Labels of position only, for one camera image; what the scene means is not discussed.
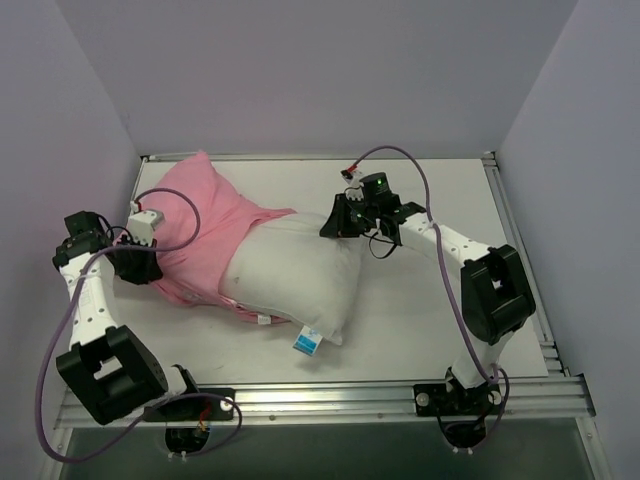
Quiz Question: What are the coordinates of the white pillow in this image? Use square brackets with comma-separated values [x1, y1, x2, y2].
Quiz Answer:
[219, 213, 364, 345]

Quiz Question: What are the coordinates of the pink pillowcase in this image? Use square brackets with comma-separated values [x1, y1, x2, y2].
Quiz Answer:
[139, 151, 294, 325]

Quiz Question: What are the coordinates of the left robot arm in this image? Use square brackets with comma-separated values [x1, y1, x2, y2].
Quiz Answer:
[53, 210, 202, 425]

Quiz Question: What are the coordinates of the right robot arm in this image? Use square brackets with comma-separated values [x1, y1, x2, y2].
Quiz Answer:
[320, 167, 536, 413]

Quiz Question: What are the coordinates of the blue white pillow tag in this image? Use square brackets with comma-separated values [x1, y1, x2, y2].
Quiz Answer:
[293, 326, 323, 357]

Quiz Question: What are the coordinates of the white pillowcase label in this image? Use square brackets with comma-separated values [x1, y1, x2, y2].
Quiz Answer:
[257, 314, 272, 326]

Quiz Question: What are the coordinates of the grey front metal panel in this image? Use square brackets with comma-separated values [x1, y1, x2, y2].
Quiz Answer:
[50, 419, 596, 479]

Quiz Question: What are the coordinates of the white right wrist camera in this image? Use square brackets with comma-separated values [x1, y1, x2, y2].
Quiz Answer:
[344, 176, 364, 202]

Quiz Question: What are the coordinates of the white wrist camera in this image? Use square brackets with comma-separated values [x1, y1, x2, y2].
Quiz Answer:
[344, 176, 364, 202]
[126, 209, 164, 247]

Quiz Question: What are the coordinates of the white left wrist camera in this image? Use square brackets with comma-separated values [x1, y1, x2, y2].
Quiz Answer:
[126, 209, 164, 247]

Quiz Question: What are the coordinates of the aluminium back rail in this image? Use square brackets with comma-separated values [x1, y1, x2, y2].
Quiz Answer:
[140, 150, 497, 165]

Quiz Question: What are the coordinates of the aluminium rail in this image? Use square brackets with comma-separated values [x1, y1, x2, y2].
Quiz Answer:
[140, 150, 497, 165]
[55, 373, 597, 429]
[481, 151, 570, 377]

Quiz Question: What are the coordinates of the aluminium right side rail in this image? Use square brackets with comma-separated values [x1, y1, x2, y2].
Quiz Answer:
[481, 151, 570, 377]

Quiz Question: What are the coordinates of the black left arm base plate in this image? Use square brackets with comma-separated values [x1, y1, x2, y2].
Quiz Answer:
[143, 387, 236, 423]

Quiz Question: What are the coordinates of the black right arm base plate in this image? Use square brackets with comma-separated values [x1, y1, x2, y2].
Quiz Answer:
[413, 379, 503, 418]

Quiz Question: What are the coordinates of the aluminium front rail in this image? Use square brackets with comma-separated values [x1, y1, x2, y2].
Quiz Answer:
[55, 373, 597, 429]

